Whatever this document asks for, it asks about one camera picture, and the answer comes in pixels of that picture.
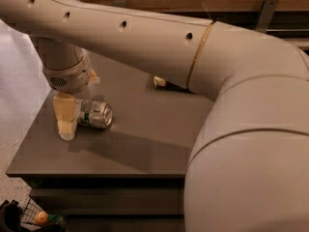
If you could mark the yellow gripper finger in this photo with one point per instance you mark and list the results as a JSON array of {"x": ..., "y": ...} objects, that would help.
[
  {"x": 93, "y": 77},
  {"x": 65, "y": 111}
]

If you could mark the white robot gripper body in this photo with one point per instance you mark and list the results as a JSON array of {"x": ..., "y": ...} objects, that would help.
[{"x": 66, "y": 78}]

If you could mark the silver green 7up can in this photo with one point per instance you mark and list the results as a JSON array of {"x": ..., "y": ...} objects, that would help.
[{"x": 95, "y": 114}]

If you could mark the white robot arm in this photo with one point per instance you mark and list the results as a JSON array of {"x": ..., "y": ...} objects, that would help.
[{"x": 211, "y": 129}]

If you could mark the brown sea salt chip bag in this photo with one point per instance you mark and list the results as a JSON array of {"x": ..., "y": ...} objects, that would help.
[{"x": 159, "y": 82}]

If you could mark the grey drawer cabinet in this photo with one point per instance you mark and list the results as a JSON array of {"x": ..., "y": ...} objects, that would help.
[{"x": 126, "y": 178}]

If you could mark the orange fruit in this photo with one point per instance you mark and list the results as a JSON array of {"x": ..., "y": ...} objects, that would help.
[{"x": 41, "y": 218}]

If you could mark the black wire basket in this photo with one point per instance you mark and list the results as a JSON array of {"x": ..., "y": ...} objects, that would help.
[{"x": 31, "y": 208}]

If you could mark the right metal bracket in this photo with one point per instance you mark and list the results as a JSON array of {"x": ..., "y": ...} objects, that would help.
[{"x": 265, "y": 15}]

